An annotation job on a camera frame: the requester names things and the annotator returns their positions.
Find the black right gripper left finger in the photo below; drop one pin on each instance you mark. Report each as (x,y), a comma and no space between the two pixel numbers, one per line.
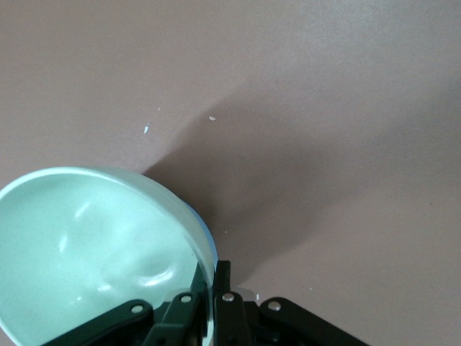
(176,317)

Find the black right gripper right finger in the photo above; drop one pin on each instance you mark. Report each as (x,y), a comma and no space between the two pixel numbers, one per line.
(230,317)

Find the blue bowl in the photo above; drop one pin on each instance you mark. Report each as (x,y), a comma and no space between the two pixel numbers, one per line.
(211,240)

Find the small green bowl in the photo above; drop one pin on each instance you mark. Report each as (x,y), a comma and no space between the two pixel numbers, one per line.
(90,234)

